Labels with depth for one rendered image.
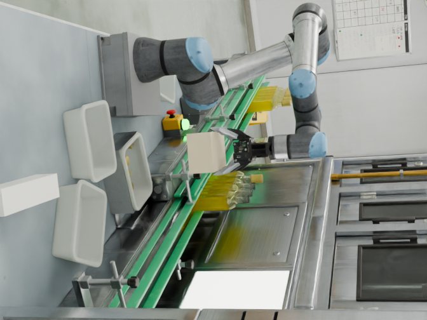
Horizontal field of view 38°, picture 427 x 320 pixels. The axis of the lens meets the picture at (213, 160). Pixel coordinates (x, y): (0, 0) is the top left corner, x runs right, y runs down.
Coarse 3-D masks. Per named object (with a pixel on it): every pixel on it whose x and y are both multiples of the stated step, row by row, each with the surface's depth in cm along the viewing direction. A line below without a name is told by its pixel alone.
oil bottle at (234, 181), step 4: (208, 180) 235; (212, 180) 234; (216, 180) 234; (220, 180) 233; (224, 180) 233; (228, 180) 232; (232, 180) 231; (236, 180) 231; (240, 180) 232; (208, 184) 232; (212, 184) 231; (216, 184) 231; (220, 184) 230; (224, 184) 230; (228, 184) 230; (236, 184) 229; (240, 184) 230; (240, 188) 230
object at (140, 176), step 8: (136, 136) 200; (128, 144) 194; (136, 144) 205; (120, 152) 191; (128, 152) 207; (136, 152) 206; (144, 152) 206; (136, 160) 208; (144, 160) 207; (128, 168) 209; (136, 168) 209; (144, 168) 208; (128, 176) 192; (136, 176) 210; (144, 176) 210; (128, 184) 193; (136, 184) 211; (144, 184) 211; (136, 192) 209; (144, 192) 209; (136, 200) 204; (144, 200) 204; (136, 208) 197
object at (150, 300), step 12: (264, 84) 370; (228, 144) 286; (228, 156) 271; (192, 216) 222; (192, 228) 213; (180, 240) 207; (168, 252) 201; (180, 252) 199; (168, 264) 193; (156, 276) 188; (168, 276) 187; (156, 288) 181; (144, 300) 177; (156, 300) 176
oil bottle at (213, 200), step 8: (208, 192) 224; (216, 192) 223; (224, 192) 222; (232, 192) 222; (200, 200) 222; (208, 200) 221; (216, 200) 220; (224, 200) 219; (232, 200) 219; (200, 208) 223; (208, 208) 222; (216, 208) 221; (224, 208) 221; (232, 208) 221
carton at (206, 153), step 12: (216, 132) 188; (192, 144) 183; (204, 144) 182; (216, 144) 187; (192, 156) 183; (204, 156) 182; (216, 156) 186; (192, 168) 184; (204, 168) 183; (216, 168) 185
